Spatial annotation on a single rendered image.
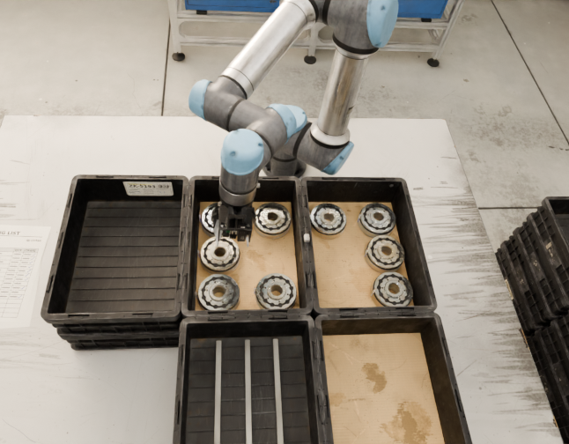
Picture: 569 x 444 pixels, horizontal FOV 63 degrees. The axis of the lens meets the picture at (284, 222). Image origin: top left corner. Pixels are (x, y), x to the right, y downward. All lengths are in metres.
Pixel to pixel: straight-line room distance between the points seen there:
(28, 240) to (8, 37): 2.14
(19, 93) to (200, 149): 1.64
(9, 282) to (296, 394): 0.84
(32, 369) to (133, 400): 0.27
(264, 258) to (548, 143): 2.31
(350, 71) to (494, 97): 2.22
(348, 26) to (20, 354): 1.13
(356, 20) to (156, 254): 0.75
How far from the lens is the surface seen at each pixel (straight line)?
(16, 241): 1.55
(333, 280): 1.24
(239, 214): 0.94
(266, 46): 1.05
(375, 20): 1.11
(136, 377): 1.29
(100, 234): 1.33
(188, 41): 3.04
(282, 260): 1.25
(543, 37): 4.08
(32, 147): 1.76
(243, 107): 0.94
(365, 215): 1.33
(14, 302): 1.46
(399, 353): 1.21
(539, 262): 2.06
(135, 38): 3.32
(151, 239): 1.30
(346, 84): 1.22
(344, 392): 1.15
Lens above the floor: 1.93
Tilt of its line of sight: 57 degrees down
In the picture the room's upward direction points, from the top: 9 degrees clockwise
